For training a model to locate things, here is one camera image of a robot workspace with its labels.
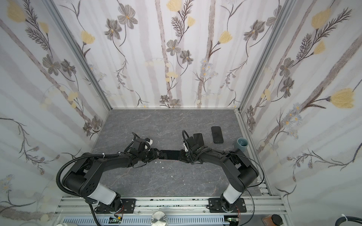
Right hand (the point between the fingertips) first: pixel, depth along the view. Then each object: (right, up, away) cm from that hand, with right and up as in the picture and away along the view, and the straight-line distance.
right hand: (175, 155), depth 89 cm
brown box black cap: (+47, -23, -26) cm, 59 cm away
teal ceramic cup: (+46, +6, +7) cm, 47 cm away
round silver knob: (-5, -20, -31) cm, 37 cm away
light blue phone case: (+17, +9, +12) cm, 23 cm away
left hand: (-11, +2, +2) cm, 11 cm away
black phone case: (+32, +11, +18) cm, 38 cm away
